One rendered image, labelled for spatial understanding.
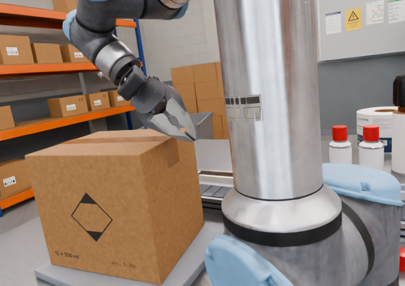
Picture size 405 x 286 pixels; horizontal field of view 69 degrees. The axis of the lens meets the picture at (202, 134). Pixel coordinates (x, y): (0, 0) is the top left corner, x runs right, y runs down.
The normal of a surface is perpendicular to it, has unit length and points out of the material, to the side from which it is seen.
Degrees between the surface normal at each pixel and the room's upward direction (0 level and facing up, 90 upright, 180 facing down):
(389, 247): 99
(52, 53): 90
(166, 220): 90
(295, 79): 90
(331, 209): 45
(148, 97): 75
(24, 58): 90
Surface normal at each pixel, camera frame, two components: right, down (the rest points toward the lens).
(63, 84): 0.86, 0.00
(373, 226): 0.48, -0.38
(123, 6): 0.57, 0.61
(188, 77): -0.39, 0.23
